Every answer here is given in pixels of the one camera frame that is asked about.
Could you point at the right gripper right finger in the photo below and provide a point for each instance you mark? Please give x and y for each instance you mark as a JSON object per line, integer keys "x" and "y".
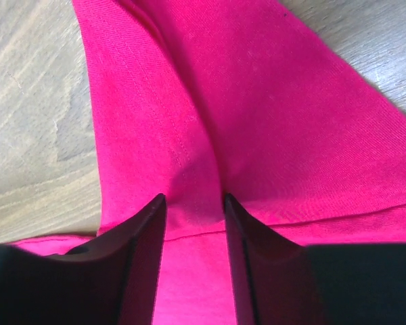
{"x": 276, "y": 281}

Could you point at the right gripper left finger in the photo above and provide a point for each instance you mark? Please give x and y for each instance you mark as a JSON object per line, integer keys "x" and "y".
{"x": 111, "y": 279}

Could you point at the magenta t shirt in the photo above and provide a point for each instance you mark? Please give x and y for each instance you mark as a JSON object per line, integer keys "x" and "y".
{"x": 197, "y": 100}

